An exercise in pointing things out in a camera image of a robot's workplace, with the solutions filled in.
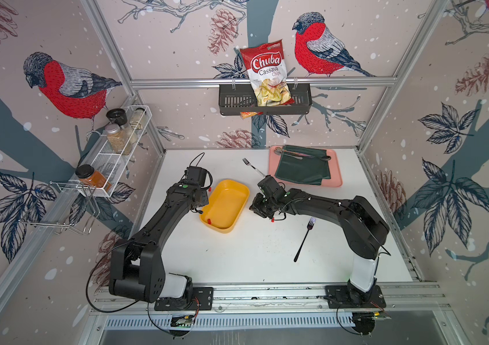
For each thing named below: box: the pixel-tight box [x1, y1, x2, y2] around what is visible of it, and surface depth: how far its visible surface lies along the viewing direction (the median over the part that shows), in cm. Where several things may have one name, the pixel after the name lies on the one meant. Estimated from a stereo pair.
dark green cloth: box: [274, 145, 331, 186], surface depth 116 cm
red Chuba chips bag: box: [239, 38, 296, 108], surface depth 86 cm
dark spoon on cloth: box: [274, 147, 332, 161], surface depth 121 cm
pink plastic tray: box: [268, 145, 344, 188], surface depth 113 cm
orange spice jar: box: [75, 163, 113, 192], surface depth 62 cm
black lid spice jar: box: [105, 107, 128, 127], surface depth 75 cm
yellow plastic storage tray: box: [199, 179, 251, 234], surface depth 97 cm
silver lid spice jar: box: [104, 123, 127, 154], surface depth 74 cm
